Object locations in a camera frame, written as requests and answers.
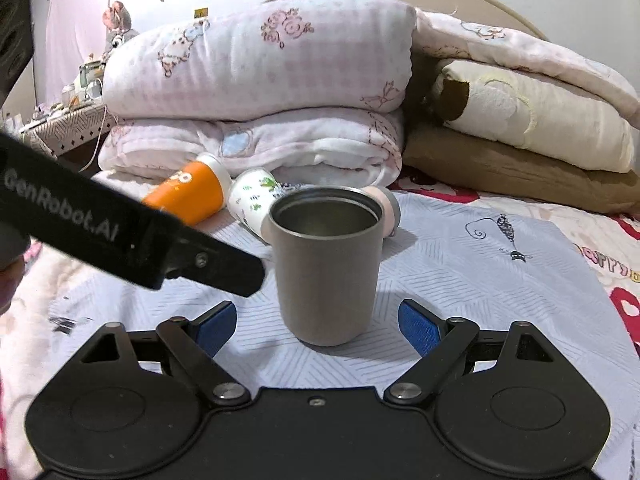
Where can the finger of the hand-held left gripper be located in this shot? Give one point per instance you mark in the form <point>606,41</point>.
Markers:
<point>225,267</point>

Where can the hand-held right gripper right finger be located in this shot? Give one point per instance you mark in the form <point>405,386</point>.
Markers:
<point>417,324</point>

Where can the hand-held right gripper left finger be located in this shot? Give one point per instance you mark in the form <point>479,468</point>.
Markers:
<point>218,323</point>

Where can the grey metal cup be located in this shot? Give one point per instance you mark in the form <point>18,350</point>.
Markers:
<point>327,285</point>

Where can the white cup with green print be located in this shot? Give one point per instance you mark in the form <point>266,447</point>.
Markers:
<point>250,200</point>

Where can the orange paper cup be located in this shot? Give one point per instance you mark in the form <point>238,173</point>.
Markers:
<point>187,195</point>

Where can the pink cup with grey rim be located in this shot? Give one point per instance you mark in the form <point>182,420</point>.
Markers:
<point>387,207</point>

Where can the person's left hand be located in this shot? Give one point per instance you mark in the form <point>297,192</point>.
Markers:
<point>7,285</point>

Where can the pale blue patterned cloth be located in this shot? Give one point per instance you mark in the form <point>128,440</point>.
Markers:
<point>450,270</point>

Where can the bedside table with patterned cloth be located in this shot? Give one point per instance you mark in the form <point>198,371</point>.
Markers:
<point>70,127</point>

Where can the pink curtain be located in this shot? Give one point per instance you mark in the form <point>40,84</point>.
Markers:
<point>80,20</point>

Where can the grey stuffed doll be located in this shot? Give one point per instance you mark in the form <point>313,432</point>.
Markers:
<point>119,22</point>

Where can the folded pink checked quilt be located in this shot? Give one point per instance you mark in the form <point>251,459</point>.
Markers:
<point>260,70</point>

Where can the cream fleece blanket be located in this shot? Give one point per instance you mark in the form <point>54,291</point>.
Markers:
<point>530,115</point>

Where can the cream and brown blanket stack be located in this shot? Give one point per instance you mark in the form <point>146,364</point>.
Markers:
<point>525,55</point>

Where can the yellow wall tag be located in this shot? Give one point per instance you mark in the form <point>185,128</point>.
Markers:
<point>200,12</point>

